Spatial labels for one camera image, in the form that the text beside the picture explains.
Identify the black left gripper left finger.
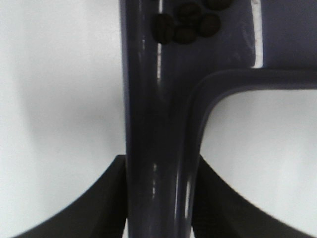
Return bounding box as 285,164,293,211
19,155,127,238

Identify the purple plastic dustpan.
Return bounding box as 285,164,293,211
120,0,317,238

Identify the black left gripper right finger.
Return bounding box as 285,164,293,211
192,158,309,238

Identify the pile of coffee beans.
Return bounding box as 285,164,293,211
151,0,233,45

